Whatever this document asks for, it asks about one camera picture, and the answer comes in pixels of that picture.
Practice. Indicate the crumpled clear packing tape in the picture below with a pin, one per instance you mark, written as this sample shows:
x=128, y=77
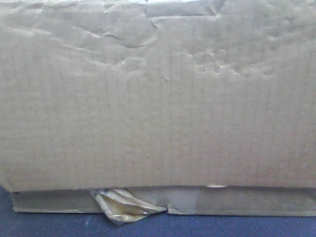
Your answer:
x=120, y=206

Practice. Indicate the large brown cardboard box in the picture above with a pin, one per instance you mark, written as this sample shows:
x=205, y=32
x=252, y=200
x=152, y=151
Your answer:
x=205, y=107

